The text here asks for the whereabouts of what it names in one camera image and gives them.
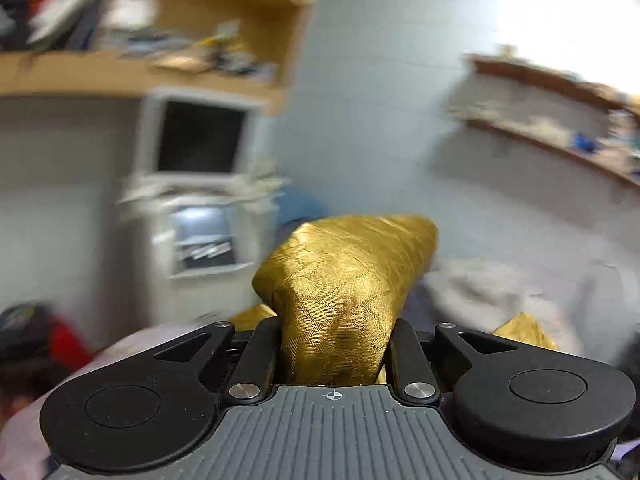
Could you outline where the teal cloth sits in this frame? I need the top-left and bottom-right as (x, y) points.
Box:
(277, 187), (333, 233)

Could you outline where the wooden shelf unit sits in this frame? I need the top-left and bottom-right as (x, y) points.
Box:
(0, 0), (333, 116)

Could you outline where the pile of mixed clothes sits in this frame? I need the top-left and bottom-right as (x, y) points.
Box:
(0, 0), (123, 53)

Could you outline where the wooden wall shelf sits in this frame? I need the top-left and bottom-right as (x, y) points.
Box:
(447, 50), (640, 188)

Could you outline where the white computer monitor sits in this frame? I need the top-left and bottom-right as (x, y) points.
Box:
(136, 89), (263, 188)

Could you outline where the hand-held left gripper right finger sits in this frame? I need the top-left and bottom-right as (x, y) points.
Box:
(389, 319), (519, 407)

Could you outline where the beige quilted jacket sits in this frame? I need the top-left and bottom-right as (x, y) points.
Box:
(422, 259), (626, 358)

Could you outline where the white cabinet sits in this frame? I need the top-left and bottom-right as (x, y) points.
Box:
(120, 180), (281, 326)

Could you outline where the gold patterned garment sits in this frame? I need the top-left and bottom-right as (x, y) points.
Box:
(227, 214), (560, 387)

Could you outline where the black and red bag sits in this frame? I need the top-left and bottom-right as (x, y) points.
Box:
(0, 301), (98, 396)

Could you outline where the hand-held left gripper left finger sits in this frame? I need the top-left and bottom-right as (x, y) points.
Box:
(152, 316), (281, 406)

